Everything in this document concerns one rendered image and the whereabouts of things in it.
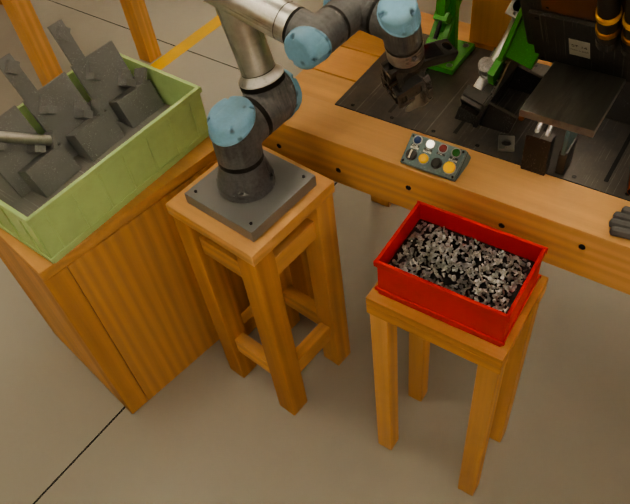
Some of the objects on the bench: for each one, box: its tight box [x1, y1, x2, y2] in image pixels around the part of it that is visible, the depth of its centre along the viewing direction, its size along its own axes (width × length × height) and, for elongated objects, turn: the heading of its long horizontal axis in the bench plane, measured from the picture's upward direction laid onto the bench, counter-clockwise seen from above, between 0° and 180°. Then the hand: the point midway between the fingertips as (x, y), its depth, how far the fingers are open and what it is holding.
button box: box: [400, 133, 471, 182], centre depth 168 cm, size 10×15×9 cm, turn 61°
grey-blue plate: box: [555, 130, 578, 175], centre depth 158 cm, size 10×2×14 cm, turn 151°
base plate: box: [335, 33, 630, 208], centre depth 176 cm, size 42×110×2 cm, turn 61°
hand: (422, 100), depth 152 cm, fingers closed
